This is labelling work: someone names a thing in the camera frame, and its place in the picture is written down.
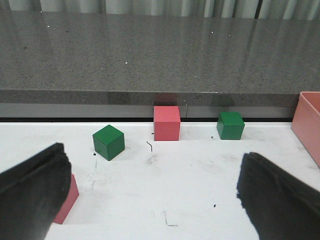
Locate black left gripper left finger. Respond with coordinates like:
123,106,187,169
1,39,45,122
0,143,71,240

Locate green cube left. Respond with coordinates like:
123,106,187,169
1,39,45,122
92,124,125,161

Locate green cube right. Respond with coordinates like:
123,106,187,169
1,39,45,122
216,112,245,140

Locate grey stone counter ledge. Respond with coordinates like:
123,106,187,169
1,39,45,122
0,11,320,119

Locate pink cube at back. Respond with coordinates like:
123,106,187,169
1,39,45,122
153,106,181,141

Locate grey pleated curtain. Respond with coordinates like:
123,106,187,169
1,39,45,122
0,0,320,21

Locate pink cube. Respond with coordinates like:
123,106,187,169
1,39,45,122
153,106,181,141
53,173,79,225

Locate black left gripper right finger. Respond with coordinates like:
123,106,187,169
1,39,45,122
236,152,320,240

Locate pink plastic bin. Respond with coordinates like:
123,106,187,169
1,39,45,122
291,91,320,165

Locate green cube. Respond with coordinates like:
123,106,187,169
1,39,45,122
92,124,125,161
216,112,245,140

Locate pink cube front left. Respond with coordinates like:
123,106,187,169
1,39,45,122
53,173,79,225

